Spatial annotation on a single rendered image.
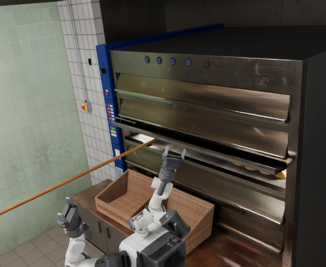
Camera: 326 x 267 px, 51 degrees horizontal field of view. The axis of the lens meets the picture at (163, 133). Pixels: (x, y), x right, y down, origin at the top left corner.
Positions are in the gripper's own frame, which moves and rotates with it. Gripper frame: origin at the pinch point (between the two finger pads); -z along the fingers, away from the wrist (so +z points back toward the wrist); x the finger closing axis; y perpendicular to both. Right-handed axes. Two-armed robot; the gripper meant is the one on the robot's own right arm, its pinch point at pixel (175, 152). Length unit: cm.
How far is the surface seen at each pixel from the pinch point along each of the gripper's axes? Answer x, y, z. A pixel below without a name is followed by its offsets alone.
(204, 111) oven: -44, 68, -6
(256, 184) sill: -83, 22, 25
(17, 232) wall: 71, 167, 219
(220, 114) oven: -51, 55, -11
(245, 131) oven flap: -64, 37, -9
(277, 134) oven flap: -75, 17, -18
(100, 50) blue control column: 30, 180, -8
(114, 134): -5, 168, 74
